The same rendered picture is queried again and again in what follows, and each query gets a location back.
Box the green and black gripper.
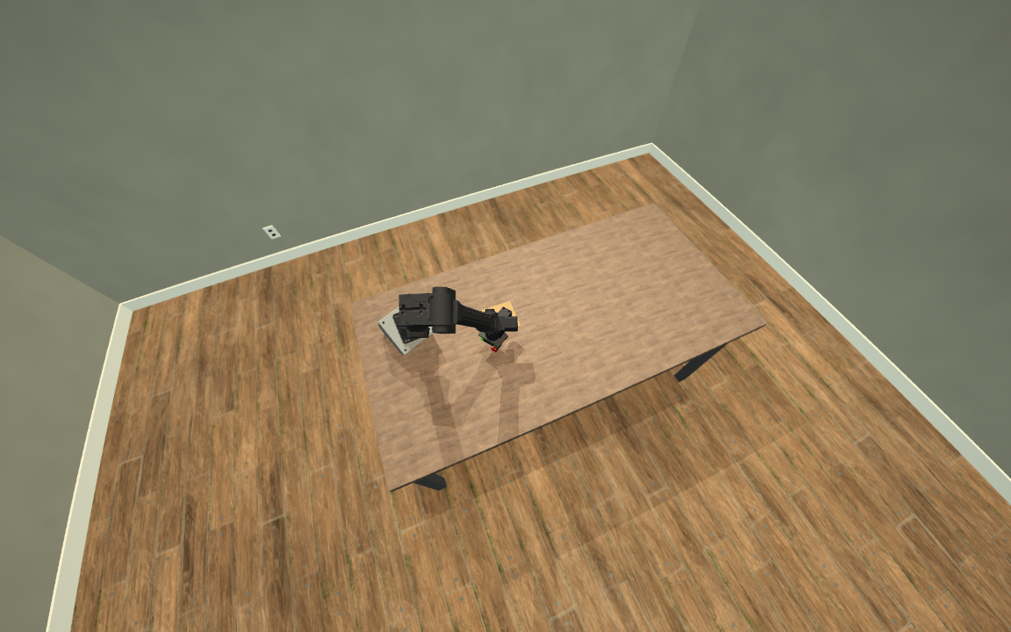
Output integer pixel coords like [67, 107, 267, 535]
[478, 332, 508, 349]

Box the tan flat mat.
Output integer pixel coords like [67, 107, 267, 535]
[486, 301, 520, 327]

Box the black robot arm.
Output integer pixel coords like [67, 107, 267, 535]
[392, 286, 518, 344]

